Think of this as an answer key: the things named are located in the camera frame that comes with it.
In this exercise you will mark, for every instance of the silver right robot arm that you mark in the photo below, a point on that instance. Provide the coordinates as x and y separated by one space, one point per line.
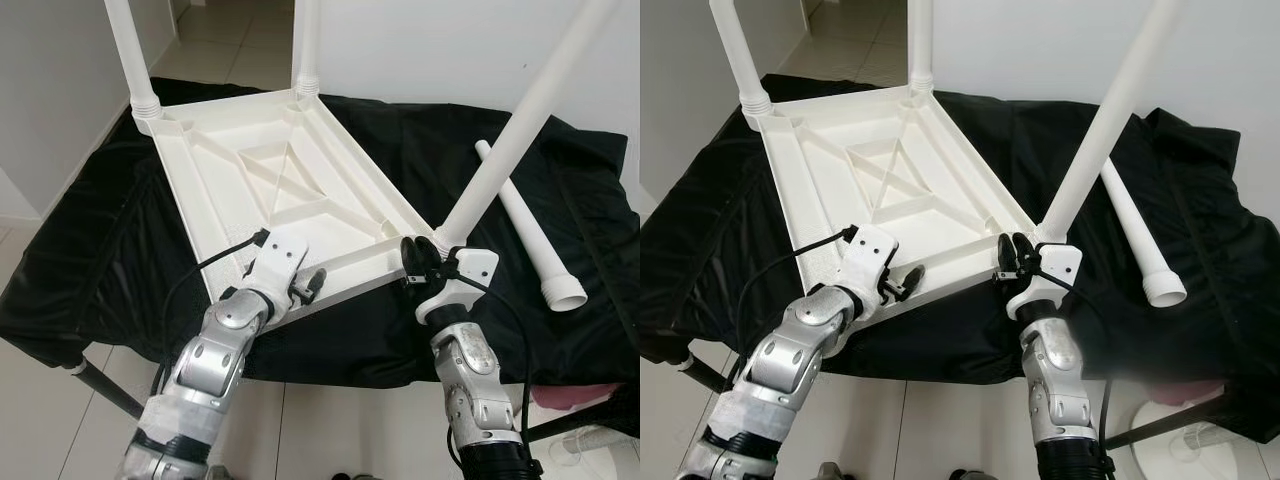
1055 370
470 370

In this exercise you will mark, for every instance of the white round stand base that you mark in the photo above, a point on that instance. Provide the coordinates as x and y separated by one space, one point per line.
600 460
1200 460

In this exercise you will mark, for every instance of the white plastic children table top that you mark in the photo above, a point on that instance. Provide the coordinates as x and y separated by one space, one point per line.
870 185
260 190

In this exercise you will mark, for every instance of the grey left robot foot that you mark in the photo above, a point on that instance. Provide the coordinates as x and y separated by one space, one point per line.
835 472

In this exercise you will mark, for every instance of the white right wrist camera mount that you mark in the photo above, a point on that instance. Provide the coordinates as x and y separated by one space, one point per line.
475 265
1060 262

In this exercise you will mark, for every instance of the grey robot foot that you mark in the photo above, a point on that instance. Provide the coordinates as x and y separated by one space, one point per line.
358 476
975 474
835 472

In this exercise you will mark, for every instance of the pink cloth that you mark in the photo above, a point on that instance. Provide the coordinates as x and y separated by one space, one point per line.
1190 390
570 395

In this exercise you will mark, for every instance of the white tapered plastic table leg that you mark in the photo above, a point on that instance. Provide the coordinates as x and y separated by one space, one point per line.
738 50
1140 240
130 50
540 240
920 40
1110 120
520 130
307 40

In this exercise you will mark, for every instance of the black cloth table cover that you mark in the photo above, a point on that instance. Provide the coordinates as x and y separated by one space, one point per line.
700 250
100 250

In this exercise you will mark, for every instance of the grey right robot foot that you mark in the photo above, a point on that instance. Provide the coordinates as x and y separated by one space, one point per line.
975 474
358 476

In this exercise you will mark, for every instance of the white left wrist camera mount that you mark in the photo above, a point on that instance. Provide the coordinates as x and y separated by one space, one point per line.
280 255
870 250

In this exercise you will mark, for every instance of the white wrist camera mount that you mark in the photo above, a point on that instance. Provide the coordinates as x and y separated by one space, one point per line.
475 265
280 255
1060 262
870 250

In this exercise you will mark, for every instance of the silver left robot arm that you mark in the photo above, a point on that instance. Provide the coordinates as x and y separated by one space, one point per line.
210 360
790 360

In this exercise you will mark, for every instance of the black metal rod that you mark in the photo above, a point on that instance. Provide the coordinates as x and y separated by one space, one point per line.
115 395
710 380
590 415
1200 420

